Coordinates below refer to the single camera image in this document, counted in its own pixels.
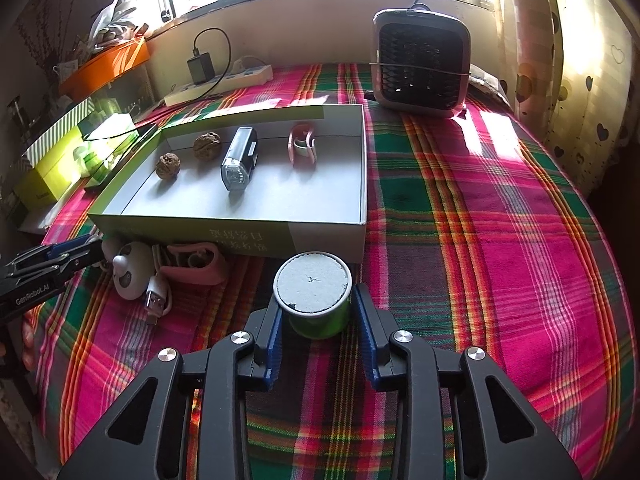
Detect brown walnut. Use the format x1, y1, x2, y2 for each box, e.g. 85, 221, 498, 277
193, 132, 222, 161
156, 153, 181, 181

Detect small desktop fan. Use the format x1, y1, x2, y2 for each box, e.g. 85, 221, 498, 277
372, 5, 472, 120

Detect white power strip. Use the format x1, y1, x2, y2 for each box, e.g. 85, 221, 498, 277
164, 64, 274, 107

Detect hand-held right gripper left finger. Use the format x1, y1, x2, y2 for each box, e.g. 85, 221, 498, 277
57, 285, 284, 480

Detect green striped box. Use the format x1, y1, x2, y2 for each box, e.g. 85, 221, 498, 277
27, 99, 96, 166

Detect white panda-face gadget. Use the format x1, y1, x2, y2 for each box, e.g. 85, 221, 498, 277
111, 241, 160, 302

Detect white usb cable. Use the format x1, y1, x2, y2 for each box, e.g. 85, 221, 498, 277
145, 245, 173, 326

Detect black smartphone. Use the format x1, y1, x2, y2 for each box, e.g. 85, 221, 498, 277
84, 122, 160, 192

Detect heart-print curtain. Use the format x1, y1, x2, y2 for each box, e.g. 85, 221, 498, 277
492, 0, 640, 196

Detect yellow-green box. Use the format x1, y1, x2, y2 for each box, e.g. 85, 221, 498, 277
14, 125, 86, 206

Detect black charger cable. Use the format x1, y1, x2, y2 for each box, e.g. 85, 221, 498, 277
192, 27, 234, 98

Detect black charger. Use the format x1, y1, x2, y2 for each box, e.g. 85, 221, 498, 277
187, 49, 217, 86

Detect small green bottle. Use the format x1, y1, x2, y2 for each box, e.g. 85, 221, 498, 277
75, 145, 101, 176

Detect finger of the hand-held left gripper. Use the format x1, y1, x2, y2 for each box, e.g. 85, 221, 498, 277
10, 237, 101, 267
7, 247, 108, 282

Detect black bike light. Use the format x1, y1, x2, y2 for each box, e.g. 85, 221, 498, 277
221, 127, 259, 192

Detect pink clip holder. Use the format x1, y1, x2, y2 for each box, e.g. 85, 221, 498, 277
288, 122, 318, 166
165, 242, 223, 286

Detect dried red branches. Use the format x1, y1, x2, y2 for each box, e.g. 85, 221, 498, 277
20, 0, 76, 71

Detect orange box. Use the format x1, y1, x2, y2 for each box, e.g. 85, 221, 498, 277
59, 37, 152, 98

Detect small white round gadget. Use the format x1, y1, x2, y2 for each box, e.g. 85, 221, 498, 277
100, 237, 121, 273

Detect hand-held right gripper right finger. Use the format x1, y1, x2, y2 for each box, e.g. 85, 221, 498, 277
352, 284, 583, 480

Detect green spool with white top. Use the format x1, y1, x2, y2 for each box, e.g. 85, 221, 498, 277
272, 251, 353, 341

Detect white plastic wrapping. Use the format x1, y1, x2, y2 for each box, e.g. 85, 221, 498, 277
90, 0, 151, 43

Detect green and white cardboard box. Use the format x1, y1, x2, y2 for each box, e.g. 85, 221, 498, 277
87, 104, 370, 264

